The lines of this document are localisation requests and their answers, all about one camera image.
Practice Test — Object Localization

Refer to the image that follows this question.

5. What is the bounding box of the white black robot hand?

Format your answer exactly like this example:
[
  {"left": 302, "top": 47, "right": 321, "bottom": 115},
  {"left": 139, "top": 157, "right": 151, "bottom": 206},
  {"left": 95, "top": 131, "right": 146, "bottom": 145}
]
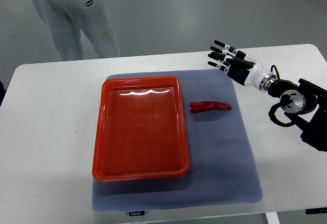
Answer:
[{"left": 207, "top": 40, "right": 276, "bottom": 91}]

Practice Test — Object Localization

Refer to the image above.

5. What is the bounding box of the red pepper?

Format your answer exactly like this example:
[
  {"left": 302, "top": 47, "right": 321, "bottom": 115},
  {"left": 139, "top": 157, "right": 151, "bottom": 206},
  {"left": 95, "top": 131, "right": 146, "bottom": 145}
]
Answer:
[{"left": 190, "top": 101, "right": 232, "bottom": 114}]

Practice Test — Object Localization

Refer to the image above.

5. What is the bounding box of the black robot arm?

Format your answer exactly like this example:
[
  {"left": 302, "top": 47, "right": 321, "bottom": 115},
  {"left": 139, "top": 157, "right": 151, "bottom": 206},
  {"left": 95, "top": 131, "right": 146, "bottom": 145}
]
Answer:
[{"left": 208, "top": 40, "right": 326, "bottom": 152}]

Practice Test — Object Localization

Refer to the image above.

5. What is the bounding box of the red plastic tray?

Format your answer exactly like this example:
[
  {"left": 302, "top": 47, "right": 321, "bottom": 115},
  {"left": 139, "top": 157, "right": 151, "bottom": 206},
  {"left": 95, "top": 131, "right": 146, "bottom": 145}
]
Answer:
[{"left": 92, "top": 76, "right": 190, "bottom": 182}]

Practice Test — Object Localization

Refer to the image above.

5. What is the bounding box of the grey textured mat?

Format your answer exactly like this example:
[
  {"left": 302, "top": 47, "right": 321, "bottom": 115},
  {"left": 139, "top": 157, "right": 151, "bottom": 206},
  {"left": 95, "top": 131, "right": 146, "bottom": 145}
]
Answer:
[{"left": 92, "top": 69, "right": 263, "bottom": 212}]

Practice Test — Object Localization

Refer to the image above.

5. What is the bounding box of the white table leg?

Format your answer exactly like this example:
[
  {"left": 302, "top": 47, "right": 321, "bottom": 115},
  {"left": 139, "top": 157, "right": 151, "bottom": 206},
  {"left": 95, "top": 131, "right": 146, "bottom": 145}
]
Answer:
[{"left": 265, "top": 212, "right": 280, "bottom": 224}]

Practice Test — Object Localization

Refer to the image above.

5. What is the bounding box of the person in grey sweatpants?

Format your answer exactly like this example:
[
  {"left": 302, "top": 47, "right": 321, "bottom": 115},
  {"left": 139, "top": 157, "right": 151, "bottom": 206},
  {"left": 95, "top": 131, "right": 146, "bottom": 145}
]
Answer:
[{"left": 30, "top": 0, "right": 121, "bottom": 61}]

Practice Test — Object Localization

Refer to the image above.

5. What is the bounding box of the black table label right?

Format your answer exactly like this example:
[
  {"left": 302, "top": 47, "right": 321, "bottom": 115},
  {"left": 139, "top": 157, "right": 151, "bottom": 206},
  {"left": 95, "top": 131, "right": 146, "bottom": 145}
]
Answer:
[{"left": 305, "top": 207, "right": 327, "bottom": 215}]

